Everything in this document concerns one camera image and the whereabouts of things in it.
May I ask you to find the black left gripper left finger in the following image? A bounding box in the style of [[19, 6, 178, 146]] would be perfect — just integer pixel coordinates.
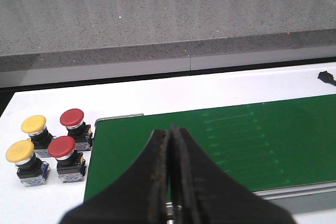
[[60, 130, 168, 223]]

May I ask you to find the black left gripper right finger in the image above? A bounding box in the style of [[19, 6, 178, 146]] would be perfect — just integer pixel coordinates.
[[169, 125, 295, 223]]

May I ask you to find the red mushroom push button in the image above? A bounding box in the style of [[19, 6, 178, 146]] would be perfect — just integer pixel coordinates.
[[60, 109, 93, 152], [48, 136, 86, 183]]

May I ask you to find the yellow mushroom push button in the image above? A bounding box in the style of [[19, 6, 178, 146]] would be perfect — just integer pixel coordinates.
[[5, 140, 49, 187], [21, 115, 56, 158]]

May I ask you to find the green conveyor belt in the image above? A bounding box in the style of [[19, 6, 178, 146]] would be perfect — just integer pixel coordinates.
[[83, 93, 336, 202]]

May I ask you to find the grey stone slab left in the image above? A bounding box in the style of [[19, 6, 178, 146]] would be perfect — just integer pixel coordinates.
[[1, 0, 335, 72]]

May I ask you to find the black cable connector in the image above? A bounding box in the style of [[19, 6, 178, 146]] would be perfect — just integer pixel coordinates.
[[318, 71, 336, 86]]

